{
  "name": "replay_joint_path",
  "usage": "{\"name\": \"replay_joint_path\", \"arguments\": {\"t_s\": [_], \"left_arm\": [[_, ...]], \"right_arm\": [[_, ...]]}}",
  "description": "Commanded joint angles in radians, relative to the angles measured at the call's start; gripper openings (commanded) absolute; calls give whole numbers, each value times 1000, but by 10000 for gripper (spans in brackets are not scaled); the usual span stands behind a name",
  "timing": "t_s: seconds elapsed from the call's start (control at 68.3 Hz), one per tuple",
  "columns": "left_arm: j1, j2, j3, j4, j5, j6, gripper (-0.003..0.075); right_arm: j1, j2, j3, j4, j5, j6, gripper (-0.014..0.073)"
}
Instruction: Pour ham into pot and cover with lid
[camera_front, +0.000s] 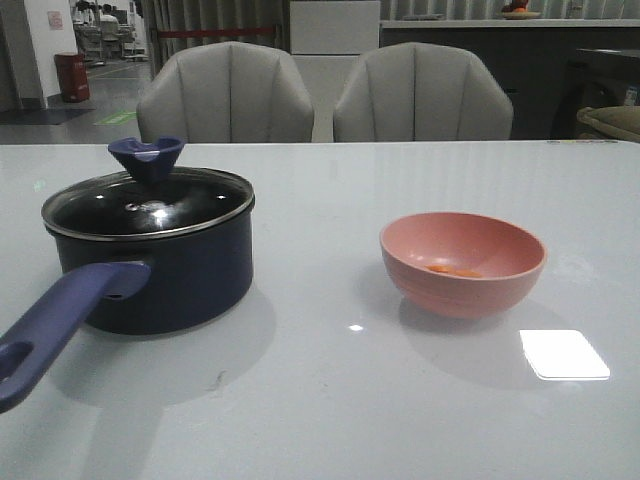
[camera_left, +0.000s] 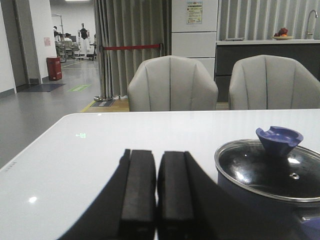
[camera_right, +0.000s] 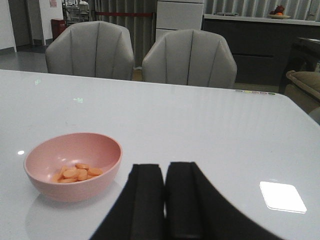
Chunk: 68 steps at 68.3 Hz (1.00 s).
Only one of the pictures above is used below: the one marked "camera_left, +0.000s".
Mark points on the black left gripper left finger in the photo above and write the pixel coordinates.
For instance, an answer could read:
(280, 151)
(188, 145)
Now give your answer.
(125, 207)

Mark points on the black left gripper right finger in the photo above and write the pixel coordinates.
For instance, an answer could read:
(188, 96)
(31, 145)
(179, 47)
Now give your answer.
(192, 207)

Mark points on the glass lid with blue knob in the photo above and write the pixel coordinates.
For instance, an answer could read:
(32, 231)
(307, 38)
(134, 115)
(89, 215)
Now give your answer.
(273, 165)

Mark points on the dark blue saucepan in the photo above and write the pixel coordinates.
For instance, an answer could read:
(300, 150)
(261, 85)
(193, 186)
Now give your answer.
(302, 217)

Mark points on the left beige upholstered chair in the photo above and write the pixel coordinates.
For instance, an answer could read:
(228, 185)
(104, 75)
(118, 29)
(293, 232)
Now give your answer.
(172, 83)

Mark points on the beige upholstered chair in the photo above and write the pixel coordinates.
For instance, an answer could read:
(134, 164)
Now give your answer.
(172, 83)
(268, 82)

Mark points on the right beige upholstered chair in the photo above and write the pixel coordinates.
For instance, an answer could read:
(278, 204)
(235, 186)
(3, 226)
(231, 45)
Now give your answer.
(268, 82)

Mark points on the dark kitchen counter cabinet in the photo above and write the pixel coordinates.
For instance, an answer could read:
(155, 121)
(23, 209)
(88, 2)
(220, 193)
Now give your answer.
(306, 52)

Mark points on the red waste bin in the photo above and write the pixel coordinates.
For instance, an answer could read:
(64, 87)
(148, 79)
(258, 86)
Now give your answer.
(54, 68)

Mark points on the red belt barrier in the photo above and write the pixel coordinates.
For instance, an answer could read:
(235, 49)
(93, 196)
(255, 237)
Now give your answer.
(134, 47)

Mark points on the flat tray on counter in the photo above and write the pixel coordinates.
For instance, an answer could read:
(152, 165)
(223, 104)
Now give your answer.
(235, 39)

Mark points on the seated person in white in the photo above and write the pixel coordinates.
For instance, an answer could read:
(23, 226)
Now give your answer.
(67, 41)

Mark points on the white humanoid robot stand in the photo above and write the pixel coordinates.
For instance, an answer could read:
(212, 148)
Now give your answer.
(83, 42)

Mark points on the white refrigerator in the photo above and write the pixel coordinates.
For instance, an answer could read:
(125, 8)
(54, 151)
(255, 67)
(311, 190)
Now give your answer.
(195, 41)

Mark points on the grey pleated curtain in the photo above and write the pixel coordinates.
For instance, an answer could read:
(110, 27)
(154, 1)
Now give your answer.
(131, 23)

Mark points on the fruit plate on counter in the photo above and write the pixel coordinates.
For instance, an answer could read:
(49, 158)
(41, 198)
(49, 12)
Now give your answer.
(282, 34)

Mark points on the paper notice on refrigerator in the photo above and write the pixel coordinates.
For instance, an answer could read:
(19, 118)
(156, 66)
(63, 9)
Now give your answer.
(194, 12)

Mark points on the chrome kitchen faucet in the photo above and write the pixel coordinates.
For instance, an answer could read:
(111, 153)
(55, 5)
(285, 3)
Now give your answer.
(310, 26)

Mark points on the chrome barrier post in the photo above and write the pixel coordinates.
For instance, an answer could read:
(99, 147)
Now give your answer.
(104, 76)

